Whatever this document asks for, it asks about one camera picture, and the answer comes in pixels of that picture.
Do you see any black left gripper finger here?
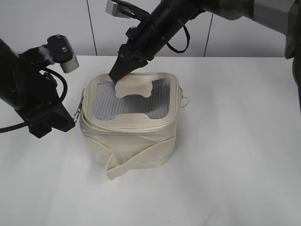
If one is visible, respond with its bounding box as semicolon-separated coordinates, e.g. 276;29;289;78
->
28;103;73;138

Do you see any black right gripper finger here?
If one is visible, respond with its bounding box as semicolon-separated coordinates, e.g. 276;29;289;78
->
109;44;148;83

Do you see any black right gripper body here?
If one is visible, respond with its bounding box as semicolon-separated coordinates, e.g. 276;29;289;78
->
125;0;202;61

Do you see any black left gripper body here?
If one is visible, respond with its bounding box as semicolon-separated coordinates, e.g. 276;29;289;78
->
14;64;63;125

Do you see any silver zipper pull ring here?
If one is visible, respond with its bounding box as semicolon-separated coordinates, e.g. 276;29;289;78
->
180;87;189;109
73;89;86;123

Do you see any cream canvas zipper bag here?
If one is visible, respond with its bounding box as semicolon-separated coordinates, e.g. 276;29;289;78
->
79;73;182;180

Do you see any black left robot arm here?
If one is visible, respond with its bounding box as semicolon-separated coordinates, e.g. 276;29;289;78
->
0;34;79;138

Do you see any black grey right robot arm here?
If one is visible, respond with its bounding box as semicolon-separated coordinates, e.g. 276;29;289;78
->
106;0;301;84

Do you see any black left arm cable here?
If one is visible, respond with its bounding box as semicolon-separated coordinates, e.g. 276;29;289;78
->
0;68;68;134

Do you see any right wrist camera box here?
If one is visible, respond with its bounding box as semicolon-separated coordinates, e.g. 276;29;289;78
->
106;0;149;21

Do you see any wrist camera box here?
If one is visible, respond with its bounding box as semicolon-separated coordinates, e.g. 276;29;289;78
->
18;34;79;73
106;0;149;21

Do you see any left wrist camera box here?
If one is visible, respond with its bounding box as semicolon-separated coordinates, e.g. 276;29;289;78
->
18;34;79;73

